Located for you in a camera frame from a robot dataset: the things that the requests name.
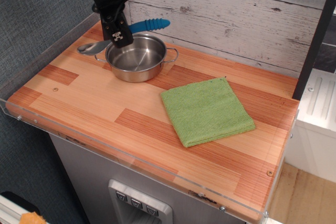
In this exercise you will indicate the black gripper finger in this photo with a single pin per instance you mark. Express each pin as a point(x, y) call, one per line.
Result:
point(120, 33)

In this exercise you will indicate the blue handled metal spoon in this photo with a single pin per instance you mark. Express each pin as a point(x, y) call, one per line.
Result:
point(95, 48)

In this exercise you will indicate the stainless steel pot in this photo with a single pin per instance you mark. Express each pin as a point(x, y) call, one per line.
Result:
point(140, 61)

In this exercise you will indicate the green folded cloth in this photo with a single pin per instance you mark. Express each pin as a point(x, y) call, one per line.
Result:
point(206, 111)

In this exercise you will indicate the clear acrylic edge guard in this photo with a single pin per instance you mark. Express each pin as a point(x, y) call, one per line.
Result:
point(80, 100)

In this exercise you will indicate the grey toy fridge cabinet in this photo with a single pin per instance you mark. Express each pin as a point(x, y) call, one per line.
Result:
point(90, 173)

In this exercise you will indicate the silver dispenser button panel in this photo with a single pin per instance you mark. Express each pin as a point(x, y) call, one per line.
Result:
point(133, 206)

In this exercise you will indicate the black and orange object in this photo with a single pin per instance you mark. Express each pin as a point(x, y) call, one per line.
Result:
point(15, 209)

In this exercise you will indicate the white toy sink unit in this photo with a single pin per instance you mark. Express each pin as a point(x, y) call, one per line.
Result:
point(311, 146)

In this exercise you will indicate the black vertical post right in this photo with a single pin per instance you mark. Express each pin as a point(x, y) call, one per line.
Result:
point(317, 40)

